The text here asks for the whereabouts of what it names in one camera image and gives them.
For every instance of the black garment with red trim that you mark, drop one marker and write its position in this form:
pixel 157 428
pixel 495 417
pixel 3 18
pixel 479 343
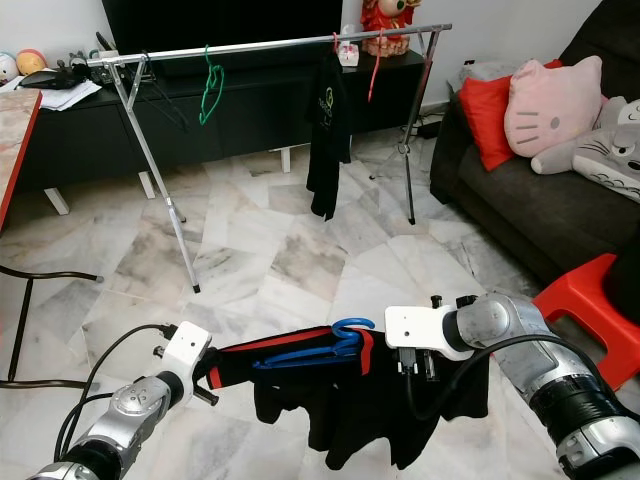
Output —
pixel 360 400

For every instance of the blue plastic hanger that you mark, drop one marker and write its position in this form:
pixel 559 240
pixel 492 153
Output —
pixel 310 352

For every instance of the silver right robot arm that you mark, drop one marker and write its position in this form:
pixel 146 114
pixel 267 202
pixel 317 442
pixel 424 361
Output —
pixel 560 390

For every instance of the red plastic stool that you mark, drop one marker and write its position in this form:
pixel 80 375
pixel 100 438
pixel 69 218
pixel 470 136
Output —
pixel 595 300

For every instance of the dark grey fabric sofa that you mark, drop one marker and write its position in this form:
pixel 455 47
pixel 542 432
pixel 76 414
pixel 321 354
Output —
pixel 540 215

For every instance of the black logo t-shirt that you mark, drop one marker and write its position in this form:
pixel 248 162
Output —
pixel 328 140

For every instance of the red cushion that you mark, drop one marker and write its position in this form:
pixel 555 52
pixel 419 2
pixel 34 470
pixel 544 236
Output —
pixel 482 120

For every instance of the grey totoro plush cushion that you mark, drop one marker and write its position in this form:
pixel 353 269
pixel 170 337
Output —
pixel 600 155

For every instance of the marble pattern folding table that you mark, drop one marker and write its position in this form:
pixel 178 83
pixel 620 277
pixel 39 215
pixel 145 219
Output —
pixel 15 150

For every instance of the pink cat face cushion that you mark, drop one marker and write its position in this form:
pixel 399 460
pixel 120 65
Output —
pixel 555 105

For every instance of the side table with lace cloth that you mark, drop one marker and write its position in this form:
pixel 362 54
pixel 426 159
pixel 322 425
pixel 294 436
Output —
pixel 485 72

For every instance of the white pink tissue box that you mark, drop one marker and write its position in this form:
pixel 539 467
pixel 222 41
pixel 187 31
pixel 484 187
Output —
pixel 348 55

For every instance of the red gold statue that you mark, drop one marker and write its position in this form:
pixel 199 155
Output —
pixel 390 18

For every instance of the white round figurine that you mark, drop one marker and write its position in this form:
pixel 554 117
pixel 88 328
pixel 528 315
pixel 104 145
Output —
pixel 5 67

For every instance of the silver metal clothes rack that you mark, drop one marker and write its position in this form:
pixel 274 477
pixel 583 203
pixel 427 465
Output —
pixel 260 45

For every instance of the black flat case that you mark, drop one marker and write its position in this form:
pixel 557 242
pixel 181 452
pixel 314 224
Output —
pixel 50 78

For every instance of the white paper sheets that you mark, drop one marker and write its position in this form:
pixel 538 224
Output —
pixel 75 98

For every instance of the black flat television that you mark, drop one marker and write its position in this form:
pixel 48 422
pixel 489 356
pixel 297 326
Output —
pixel 220 25

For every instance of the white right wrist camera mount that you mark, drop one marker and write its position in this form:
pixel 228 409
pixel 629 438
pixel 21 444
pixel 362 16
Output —
pixel 420 330

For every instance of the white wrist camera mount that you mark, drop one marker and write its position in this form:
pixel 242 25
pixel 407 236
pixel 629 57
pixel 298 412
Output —
pixel 420 330
pixel 188 350

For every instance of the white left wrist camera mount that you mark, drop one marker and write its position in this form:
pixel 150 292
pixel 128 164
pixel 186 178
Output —
pixel 188 350

